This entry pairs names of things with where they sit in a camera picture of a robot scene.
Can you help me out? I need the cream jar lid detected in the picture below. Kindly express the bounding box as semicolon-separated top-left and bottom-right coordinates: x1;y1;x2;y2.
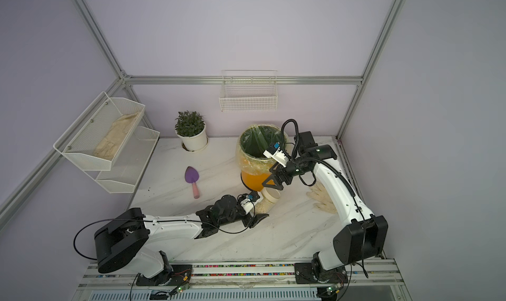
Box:
261;188;281;203

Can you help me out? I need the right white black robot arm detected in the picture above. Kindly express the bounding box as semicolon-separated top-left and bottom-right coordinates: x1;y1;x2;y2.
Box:
263;132;388;271

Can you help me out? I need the orange trash bin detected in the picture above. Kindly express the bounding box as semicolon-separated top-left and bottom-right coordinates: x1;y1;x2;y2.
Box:
241;171;271;192

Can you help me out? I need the ribbed glass oatmeal jar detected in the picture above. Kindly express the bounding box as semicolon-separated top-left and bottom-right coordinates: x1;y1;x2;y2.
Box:
254;199;275;215

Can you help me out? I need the aluminium front rail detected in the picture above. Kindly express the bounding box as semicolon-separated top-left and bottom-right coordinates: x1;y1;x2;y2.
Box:
72;258;411;300

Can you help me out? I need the clear green bin liner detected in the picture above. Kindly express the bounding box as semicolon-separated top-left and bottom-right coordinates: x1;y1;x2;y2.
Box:
235;124;281;176

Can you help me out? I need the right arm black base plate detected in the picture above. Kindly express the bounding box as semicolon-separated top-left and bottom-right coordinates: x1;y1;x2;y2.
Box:
294;263;349;284

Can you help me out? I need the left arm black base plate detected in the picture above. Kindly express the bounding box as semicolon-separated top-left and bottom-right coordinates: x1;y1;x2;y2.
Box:
135;264;193;287

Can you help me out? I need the white two-tier mesh shelf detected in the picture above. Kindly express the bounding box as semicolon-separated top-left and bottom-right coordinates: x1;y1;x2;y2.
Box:
53;92;159;194

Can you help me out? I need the purple pink garden trowel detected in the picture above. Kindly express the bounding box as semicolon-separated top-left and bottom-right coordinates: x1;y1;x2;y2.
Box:
184;166;200;199

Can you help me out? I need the white wire wall basket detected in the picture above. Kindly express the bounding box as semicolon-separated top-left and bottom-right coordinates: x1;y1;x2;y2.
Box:
219;70;278;113

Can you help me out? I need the potted green plant white pot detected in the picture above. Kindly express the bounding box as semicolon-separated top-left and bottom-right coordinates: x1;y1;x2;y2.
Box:
175;111;208;152

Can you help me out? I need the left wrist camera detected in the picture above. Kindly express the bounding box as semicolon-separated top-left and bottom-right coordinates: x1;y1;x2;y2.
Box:
237;191;264;214

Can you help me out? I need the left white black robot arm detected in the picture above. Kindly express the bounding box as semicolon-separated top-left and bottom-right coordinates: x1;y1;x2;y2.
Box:
94;191;268;279

